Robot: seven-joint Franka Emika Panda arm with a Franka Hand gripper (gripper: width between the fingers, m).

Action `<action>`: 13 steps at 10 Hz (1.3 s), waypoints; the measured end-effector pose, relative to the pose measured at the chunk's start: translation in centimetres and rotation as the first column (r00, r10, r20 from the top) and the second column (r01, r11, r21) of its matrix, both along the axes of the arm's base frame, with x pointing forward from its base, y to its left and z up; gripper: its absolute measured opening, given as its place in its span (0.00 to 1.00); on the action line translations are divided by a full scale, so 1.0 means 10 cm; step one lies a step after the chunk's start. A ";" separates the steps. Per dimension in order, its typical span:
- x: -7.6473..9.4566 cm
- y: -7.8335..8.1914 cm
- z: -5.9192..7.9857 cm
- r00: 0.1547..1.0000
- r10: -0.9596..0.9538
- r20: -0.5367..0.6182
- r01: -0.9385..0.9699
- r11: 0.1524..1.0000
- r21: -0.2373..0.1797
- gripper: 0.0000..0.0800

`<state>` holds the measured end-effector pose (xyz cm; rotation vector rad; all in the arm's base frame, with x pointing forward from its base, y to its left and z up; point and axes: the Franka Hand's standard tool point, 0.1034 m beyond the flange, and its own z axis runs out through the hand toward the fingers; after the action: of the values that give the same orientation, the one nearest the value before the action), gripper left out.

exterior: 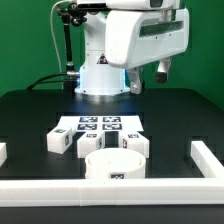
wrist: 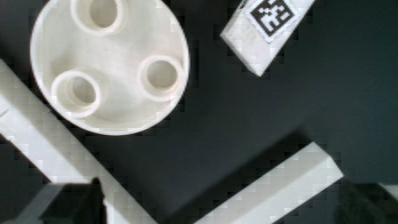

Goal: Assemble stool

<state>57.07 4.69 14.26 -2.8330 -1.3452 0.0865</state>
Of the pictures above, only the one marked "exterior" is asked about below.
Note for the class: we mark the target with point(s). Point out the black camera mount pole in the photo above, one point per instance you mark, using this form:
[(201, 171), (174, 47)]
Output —
[(70, 15)]

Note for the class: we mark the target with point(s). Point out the white U-shaped fence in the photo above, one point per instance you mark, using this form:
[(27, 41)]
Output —
[(209, 189)]

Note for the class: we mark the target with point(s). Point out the white marker sheet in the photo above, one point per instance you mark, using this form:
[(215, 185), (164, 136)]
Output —
[(101, 123)]

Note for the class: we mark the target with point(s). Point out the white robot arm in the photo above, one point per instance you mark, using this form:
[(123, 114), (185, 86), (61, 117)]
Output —
[(97, 77)]

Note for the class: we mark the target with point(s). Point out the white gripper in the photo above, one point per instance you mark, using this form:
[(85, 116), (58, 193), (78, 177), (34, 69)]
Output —
[(135, 38)]

